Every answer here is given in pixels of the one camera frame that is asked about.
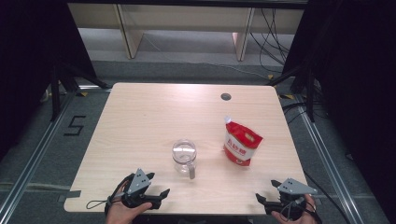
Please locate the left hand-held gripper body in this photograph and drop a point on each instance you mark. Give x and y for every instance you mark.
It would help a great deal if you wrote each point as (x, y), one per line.
(138, 182)

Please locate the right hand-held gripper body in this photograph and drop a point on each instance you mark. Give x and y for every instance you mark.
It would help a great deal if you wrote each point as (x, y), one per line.
(294, 186)

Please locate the red and white spout pouch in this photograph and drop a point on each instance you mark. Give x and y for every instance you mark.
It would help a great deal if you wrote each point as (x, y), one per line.
(241, 143)

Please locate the person's right hand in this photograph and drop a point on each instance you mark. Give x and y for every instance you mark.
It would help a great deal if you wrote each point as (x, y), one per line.
(306, 217)

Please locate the person's left hand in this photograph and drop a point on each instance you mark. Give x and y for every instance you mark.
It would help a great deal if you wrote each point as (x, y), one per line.
(123, 214)

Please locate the black tape strip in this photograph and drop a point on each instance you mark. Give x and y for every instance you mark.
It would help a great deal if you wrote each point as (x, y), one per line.
(73, 194)

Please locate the black tape numeral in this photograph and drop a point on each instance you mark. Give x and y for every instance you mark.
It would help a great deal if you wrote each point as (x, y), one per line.
(77, 125)

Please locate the yellow tape piece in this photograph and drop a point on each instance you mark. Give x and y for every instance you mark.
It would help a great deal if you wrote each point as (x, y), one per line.
(270, 76)
(287, 96)
(83, 94)

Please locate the black metal stand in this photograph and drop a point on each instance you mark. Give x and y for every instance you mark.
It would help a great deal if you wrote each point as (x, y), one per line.
(55, 93)
(309, 99)

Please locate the black curtain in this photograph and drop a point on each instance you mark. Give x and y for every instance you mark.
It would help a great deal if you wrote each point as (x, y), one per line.
(358, 77)
(25, 62)

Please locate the beige desk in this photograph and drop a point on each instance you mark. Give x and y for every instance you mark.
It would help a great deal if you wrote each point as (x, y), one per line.
(130, 37)

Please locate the aluminium floor rail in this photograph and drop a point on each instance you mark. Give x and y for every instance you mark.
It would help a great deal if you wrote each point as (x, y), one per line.
(328, 168)
(39, 149)

